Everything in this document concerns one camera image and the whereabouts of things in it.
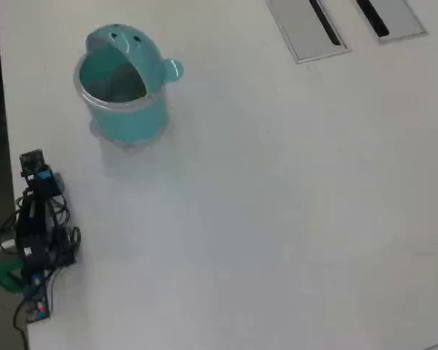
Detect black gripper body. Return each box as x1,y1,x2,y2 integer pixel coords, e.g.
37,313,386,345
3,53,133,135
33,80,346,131
26,165,66,198

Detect teal whale-shaped bin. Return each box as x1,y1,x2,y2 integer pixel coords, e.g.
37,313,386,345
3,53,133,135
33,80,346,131
72,23,185,156

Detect white curved plastic piece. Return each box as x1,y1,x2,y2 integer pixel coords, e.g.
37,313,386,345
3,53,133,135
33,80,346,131
0,240,21,265

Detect green table clamp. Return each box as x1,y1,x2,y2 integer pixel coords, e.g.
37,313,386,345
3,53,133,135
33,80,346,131
0,257,26,292

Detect blue controller circuit board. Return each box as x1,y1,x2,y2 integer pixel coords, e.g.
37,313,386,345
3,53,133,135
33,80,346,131
21,269,52,324

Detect black arm wire bundle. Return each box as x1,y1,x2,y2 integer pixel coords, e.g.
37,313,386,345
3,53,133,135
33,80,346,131
0,189,83,265

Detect black board power cable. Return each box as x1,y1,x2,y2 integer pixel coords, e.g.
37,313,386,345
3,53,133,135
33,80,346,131
13,300,31,350

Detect grey table cable slot plate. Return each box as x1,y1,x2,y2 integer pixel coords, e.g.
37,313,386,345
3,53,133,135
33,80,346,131
356,0,429,45
266,0,351,65

